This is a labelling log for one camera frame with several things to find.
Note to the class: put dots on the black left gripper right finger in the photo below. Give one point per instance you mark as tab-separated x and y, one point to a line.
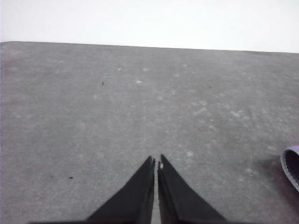
180	200

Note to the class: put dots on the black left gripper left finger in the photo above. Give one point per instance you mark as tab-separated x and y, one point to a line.
133	200

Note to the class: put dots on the purple towel with grey hem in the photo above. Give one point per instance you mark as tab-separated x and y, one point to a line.
292	165

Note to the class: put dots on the grey table cloth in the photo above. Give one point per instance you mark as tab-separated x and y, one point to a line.
116	105

